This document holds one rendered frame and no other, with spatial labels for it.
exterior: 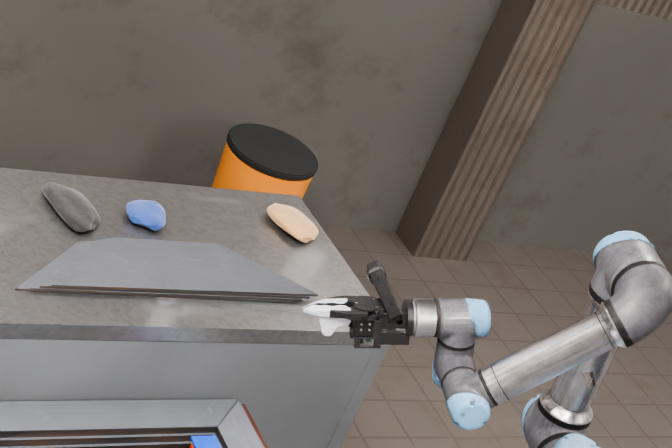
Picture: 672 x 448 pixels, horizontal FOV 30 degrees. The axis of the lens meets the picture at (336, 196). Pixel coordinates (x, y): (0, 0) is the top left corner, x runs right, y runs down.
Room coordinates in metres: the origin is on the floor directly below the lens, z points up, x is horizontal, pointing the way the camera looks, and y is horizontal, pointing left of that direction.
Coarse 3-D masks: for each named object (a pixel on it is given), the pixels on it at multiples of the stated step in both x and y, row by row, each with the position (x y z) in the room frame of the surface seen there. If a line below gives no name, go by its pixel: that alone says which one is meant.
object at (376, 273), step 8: (368, 264) 2.13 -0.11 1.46; (376, 264) 2.12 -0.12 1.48; (368, 272) 2.10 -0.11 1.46; (376, 272) 2.11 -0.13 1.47; (384, 272) 2.12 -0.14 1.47; (376, 280) 2.10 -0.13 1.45; (384, 280) 2.11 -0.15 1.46; (376, 288) 2.10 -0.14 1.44; (384, 288) 2.10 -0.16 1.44; (384, 296) 2.10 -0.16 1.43; (392, 296) 2.11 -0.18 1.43; (384, 304) 2.10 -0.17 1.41; (392, 304) 2.10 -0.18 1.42; (392, 312) 2.10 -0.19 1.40; (400, 312) 2.11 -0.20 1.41
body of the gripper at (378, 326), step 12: (360, 300) 2.12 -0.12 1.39; (372, 300) 2.13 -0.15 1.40; (408, 300) 2.14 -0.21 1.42; (372, 312) 2.09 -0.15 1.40; (384, 312) 2.11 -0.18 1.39; (408, 312) 2.11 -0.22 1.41; (360, 324) 2.08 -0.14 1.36; (372, 324) 2.09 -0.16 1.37; (384, 324) 2.11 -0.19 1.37; (396, 324) 2.11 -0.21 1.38; (408, 324) 2.10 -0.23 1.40; (360, 336) 2.08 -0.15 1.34; (372, 336) 2.08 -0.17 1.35; (384, 336) 2.10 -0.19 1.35; (396, 336) 2.11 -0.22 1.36; (408, 336) 2.11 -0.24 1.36
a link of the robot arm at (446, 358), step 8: (440, 344) 2.14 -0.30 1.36; (440, 352) 2.14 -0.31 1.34; (448, 352) 2.13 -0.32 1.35; (456, 352) 2.13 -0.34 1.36; (464, 352) 2.13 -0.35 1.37; (472, 352) 2.16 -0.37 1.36; (440, 360) 2.13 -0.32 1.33; (448, 360) 2.12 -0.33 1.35; (456, 360) 2.11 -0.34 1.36; (464, 360) 2.12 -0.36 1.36; (472, 360) 2.14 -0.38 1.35; (432, 368) 2.16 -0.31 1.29; (440, 368) 2.12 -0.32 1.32; (448, 368) 2.10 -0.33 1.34; (472, 368) 2.11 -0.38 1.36; (432, 376) 2.16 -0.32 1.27; (440, 376) 2.10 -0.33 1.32; (440, 384) 2.14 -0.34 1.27
